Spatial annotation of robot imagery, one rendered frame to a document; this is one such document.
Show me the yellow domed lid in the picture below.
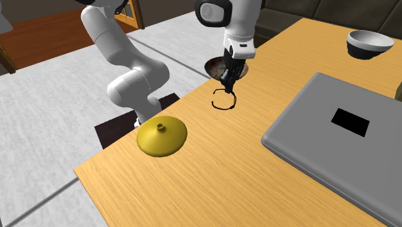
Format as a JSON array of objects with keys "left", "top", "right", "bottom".
[{"left": 136, "top": 115, "right": 189, "bottom": 158}]

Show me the dark robot stand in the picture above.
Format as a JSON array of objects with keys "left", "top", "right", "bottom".
[{"left": 94, "top": 92, "right": 182, "bottom": 150}]

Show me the dark sofa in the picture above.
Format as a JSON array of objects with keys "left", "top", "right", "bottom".
[{"left": 253, "top": 0, "right": 402, "bottom": 48}]

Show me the black and white bowl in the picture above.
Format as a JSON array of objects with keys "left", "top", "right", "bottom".
[{"left": 346, "top": 30, "right": 396, "bottom": 61}]

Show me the wooden table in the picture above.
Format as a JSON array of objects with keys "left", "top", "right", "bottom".
[{"left": 73, "top": 17, "right": 402, "bottom": 227}]

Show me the black thin wire loop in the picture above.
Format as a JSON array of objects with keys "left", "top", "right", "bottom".
[{"left": 211, "top": 88, "right": 237, "bottom": 111}]

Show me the brown patterned bowl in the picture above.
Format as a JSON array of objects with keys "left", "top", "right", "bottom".
[{"left": 204, "top": 56, "right": 250, "bottom": 81}]

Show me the wooden framed door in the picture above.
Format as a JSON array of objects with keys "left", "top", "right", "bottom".
[{"left": 114, "top": 0, "right": 146, "bottom": 31}]

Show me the grey closed laptop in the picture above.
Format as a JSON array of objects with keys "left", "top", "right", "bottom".
[{"left": 260, "top": 72, "right": 402, "bottom": 227}]

